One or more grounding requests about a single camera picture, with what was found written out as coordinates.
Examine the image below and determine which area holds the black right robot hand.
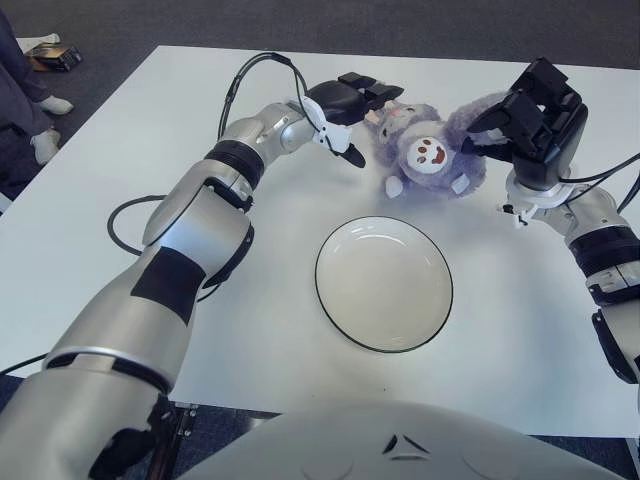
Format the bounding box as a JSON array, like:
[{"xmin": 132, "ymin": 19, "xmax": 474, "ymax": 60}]
[{"xmin": 459, "ymin": 57, "xmax": 589, "ymax": 194}]

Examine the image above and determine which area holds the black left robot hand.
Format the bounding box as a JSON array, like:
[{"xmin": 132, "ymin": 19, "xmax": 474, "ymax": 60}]
[{"xmin": 302, "ymin": 72, "xmax": 405, "ymax": 169}]

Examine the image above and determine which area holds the purple plush bunny doll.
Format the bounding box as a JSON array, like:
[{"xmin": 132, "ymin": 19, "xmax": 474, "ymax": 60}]
[{"xmin": 363, "ymin": 92, "xmax": 516, "ymax": 199}]

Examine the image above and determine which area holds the white plate with black rim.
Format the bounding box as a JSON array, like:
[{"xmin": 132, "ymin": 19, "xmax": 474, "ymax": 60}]
[{"xmin": 314, "ymin": 215, "xmax": 454, "ymax": 355}]

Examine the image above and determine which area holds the black and brown box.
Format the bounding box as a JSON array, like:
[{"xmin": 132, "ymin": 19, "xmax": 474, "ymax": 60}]
[{"xmin": 27, "ymin": 42, "xmax": 84, "ymax": 72}]

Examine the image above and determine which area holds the person in blue trousers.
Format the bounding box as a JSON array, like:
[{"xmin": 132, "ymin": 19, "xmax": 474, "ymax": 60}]
[{"xmin": 0, "ymin": 9, "xmax": 75, "ymax": 166}]

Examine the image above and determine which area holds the grey robot torso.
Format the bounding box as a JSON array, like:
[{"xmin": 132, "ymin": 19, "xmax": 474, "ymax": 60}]
[{"xmin": 189, "ymin": 397, "xmax": 626, "ymax": 480}]

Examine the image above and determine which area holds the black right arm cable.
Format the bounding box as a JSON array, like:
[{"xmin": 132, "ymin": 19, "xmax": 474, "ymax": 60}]
[{"xmin": 559, "ymin": 152, "xmax": 640, "ymax": 211}]

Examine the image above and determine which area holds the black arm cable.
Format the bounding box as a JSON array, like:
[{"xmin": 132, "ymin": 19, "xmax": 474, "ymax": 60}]
[
  {"xmin": 559, "ymin": 152, "xmax": 640, "ymax": 211},
  {"xmin": 0, "ymin": 52, "xmax": 309, "ymax": 376}
]

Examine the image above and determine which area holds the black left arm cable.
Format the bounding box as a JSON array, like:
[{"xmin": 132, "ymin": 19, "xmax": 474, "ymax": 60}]
[{"xmin": 0, "ymin": 52, "xmax": 309, "ymax": 376}]

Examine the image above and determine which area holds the metal table bracket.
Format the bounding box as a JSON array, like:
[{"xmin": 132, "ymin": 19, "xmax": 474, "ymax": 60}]
[{"xmin": 169, "ymin": 398, "xmax": 199, "ymax": 439}]

